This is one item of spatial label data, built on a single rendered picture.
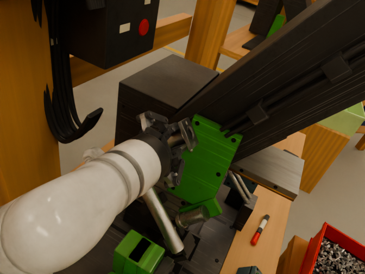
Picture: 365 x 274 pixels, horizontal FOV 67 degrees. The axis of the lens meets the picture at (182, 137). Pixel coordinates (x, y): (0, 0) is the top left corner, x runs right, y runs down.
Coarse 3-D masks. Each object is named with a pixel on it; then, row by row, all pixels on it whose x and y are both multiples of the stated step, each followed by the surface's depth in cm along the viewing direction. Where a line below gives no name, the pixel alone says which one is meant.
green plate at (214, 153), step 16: (208, 128) 60; (208, 144) 61; (224, 144) 59; (192, 160) 63; (208, 160) 62; (224, 160) 60; (192, 176) 64; (208, 176) 63; (224, 176) 62; (176, 192) 67; (192, 192) 66; (208, 192) 64
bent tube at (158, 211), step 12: (180, 132) 50; (192, 132) 52; (168, 144) 52; (180, 144) 52; (192, 144) 50; (156, 204) 57; (156, 216) 57; (168, 216) 59; (168, 228) 58; (168, 240) 58; (180, 240) 59
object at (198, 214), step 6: (192, 210) 64; (198, 210) 63; (204, 210) 63; (180, 216) 65; (186, 216) 64; (192, 216) 63; (198, 216) 62; (204, 216) 62; (180, 222) 65; (186, 222) 64; (192, 222) 64; (198, 222) 64; (180, 228) 65
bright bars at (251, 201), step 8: (232, 176) 77; (240, 184) 80; (240, 192) 78; (248, 192) 80; (248, 200) 79; (256, 200) 81; (240, 208) 86; (248, 208) 78; (240, 216) 81; (248, 216) 79; (240, 224) 82
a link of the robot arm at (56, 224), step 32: (96, 160) 31; (128, 160) 33; (32, 192) 22; (64, 192) 22; (96, 192) 26; (128, 192) 31; (32, 224) 20; (64, 224) 21; (96, 224) 24; (32, 256) 19; (64, 256) 21
